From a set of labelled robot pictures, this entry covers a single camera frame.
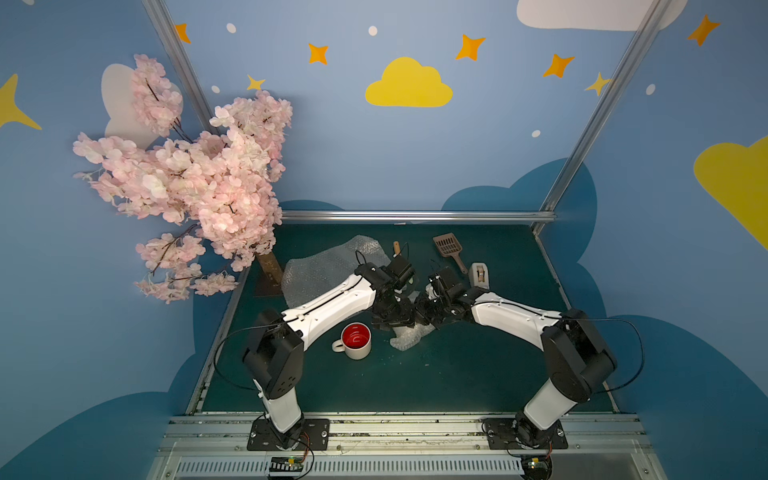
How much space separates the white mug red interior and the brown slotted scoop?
0.45 metres

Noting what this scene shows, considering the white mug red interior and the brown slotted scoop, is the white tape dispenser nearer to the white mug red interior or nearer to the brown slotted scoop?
the brown slotted scoop

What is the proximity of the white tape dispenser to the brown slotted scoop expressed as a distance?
4 centimetres

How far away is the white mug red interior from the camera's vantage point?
0.84 metres

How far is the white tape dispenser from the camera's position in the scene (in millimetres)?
1033

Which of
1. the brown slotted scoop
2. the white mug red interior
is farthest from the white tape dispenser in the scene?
the white mug red interior

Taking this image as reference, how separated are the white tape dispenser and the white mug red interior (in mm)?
429

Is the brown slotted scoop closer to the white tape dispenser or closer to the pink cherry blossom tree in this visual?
the white tape dispenser

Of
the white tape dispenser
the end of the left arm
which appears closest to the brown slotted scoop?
the white tape dispenser

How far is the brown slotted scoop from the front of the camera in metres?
1.12
